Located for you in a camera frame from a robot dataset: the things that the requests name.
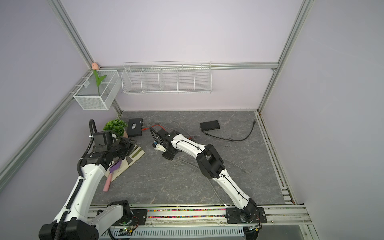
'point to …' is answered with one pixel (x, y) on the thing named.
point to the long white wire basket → (167, 78)
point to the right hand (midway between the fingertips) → (170, 155)
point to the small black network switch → (209, 125)
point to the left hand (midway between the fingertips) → (137, 142)
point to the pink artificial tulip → (98, 79)
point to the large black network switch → (134, 126)
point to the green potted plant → (117, 127)
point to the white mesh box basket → (87, 95)
